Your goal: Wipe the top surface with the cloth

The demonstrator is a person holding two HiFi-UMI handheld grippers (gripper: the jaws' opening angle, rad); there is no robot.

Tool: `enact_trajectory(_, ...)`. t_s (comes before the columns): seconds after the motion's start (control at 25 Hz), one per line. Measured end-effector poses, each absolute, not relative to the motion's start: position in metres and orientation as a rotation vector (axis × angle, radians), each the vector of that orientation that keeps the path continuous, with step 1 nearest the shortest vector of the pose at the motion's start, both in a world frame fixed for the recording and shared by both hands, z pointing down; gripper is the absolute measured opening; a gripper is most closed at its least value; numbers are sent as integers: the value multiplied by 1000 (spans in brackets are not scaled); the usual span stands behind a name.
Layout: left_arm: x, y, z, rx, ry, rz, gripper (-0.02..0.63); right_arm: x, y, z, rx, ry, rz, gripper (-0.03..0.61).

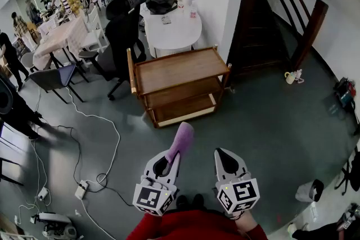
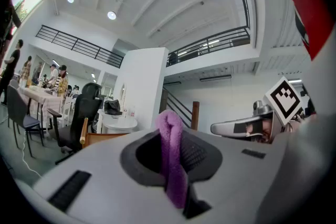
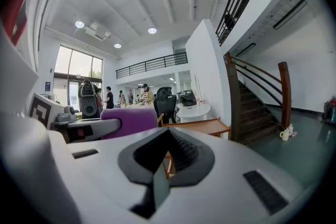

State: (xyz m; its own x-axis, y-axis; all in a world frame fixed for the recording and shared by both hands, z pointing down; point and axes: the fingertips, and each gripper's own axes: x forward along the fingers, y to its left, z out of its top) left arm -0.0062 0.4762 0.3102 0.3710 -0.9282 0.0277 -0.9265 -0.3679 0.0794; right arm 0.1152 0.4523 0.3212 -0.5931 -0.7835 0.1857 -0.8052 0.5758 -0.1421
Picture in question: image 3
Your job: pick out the black balcony railing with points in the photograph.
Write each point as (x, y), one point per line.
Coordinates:
(228, 22)

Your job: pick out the black backpack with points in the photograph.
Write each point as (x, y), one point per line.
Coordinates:
(88, 102)

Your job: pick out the person's red sweater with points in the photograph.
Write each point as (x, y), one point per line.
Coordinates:
(14, 8)

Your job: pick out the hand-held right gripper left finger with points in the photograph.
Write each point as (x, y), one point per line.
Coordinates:
(105, 178)

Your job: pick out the black mezzanine railing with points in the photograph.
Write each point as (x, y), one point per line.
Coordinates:
(145, 66)

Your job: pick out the ceiling air conditioner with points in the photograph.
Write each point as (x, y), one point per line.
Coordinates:
(98, 32)

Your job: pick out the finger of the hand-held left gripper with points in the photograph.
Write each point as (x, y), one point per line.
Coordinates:
(105, 126)

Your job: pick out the round ceiling light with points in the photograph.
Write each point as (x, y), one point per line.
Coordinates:
(152, 30)
(79, 24)
(117, 45)

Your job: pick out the black mesh office chair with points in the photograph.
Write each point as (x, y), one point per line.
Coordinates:
(165, 105)

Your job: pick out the clear bottle red white label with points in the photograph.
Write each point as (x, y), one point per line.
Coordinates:
(204, 101)

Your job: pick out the large glass window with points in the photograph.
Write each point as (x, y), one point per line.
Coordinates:
(78, 63)

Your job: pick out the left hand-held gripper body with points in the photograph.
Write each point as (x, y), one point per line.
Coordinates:
(39, 110)

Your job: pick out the teal black device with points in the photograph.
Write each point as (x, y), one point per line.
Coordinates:
(332, 114)

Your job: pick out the purple cloth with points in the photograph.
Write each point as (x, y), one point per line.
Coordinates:
(136, 119)

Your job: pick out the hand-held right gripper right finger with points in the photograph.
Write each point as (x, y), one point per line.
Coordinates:
(236, 160)

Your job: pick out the yellow cup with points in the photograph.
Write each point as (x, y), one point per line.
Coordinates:
(285, 135)

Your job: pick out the table with white patterned tablecloth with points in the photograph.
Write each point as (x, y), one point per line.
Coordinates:
(139, 106)

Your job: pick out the blue wall sign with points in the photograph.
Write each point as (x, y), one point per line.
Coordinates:
(47, 86)

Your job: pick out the long black wall vent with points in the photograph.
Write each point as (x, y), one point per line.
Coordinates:
(290, 14)
(246, 49)

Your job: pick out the black bag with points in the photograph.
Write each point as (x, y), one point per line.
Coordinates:
(187, 99)

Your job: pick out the wooden staircase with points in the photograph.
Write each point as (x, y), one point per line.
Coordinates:
(252, 118)

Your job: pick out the clear bottle red band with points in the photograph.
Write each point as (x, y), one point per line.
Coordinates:
(199, 102)

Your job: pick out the white curved table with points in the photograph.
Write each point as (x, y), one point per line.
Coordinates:
(193, 112)

